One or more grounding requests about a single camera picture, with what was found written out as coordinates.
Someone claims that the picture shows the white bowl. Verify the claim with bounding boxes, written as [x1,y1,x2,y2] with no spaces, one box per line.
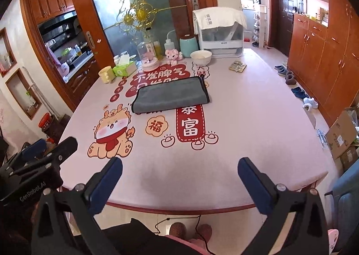
[190,50,212,67]

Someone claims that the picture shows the black cable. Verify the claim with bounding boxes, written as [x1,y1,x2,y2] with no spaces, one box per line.
[154,214,209,253]

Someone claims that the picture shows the white shoes pair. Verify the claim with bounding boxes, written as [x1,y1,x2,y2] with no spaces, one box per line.
[302,97,319,111]

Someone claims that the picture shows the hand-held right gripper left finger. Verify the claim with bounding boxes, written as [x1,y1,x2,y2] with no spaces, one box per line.
[31,156,124,255]

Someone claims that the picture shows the green tissue box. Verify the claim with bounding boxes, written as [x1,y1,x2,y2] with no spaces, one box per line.
[113,61,138,77]

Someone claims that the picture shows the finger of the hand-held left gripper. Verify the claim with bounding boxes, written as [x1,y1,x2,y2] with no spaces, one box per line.
[0,139,48,178]
[7,136,78,180]

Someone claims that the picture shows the pink plush toy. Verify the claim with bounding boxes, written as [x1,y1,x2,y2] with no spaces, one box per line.
[165,49,183,65]

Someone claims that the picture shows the wooden kitchen cabinets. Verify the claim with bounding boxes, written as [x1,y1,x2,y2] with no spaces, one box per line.
[27,0,75,24]

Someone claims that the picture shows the yellow liquid bottle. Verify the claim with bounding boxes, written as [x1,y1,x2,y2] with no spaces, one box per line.
[153,40,163,60]

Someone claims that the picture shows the person's dark clothing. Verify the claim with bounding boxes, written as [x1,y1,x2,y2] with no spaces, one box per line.
[104,218,208,255]

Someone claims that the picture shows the yellow mug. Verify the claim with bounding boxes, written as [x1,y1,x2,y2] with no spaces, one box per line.
[98,66,116,84]

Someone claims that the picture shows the large cardboard box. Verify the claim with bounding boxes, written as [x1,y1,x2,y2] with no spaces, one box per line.
[325,108,359,160]

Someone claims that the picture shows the small cardboard box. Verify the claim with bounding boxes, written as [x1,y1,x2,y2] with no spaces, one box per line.
[334,145,359,173]

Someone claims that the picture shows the white shoe rack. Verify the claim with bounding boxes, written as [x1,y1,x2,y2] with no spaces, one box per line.
[253,4,267,48]

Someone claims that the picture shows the grey towel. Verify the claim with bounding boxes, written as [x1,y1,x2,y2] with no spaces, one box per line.
[131,76,211,115]

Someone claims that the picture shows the wooden wall cabinet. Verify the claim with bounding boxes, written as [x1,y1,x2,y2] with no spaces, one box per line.
[287,0,359,129]

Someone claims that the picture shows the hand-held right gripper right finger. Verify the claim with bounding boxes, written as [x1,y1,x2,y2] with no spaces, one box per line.
[237,156,330,255]

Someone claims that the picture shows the dark entrance door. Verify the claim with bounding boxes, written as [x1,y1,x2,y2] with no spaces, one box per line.
[273,0,294,57]

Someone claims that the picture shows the red bucket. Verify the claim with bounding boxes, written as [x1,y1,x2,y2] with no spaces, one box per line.
[38,112,54,130]

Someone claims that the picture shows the brown fuzzy slipper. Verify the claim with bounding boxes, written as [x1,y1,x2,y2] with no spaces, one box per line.
[195,224,213,241]
[169,222,188,240]

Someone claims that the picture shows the white squeeze bottle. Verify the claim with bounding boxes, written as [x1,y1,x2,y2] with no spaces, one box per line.
[163,31,176,59]

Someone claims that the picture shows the dark blue shoes pair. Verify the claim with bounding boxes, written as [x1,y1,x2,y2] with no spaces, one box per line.
[291,87,309,100]

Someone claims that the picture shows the blue chair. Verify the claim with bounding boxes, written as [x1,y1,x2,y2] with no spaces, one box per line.
[325,160,359,229]

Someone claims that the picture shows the patterned snack packet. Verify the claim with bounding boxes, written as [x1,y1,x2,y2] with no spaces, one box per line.
[228,61,247,72]

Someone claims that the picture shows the printed pink table mat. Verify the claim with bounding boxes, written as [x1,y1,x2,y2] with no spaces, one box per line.
[57,48,329,208]

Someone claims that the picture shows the white countertop appliance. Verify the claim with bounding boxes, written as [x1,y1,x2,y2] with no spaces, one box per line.
[196,24,244,58]

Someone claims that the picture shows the white cloth cover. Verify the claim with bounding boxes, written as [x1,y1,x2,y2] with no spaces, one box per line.
[192,7,248,35]

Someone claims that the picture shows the glass dome ornament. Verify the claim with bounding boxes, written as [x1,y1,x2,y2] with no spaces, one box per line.
[136,42,160,72]

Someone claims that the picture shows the teal pot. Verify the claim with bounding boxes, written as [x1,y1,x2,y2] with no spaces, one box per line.
[179,35,200,54]

